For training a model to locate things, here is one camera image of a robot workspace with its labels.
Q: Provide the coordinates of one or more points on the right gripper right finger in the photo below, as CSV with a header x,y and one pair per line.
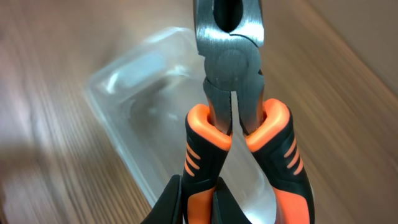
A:
x,y
225,209

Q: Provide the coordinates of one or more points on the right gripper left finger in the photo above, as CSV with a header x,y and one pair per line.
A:
x,y
168,209

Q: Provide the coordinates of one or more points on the clear plastic container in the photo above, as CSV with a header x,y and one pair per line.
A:
x,y
142,99

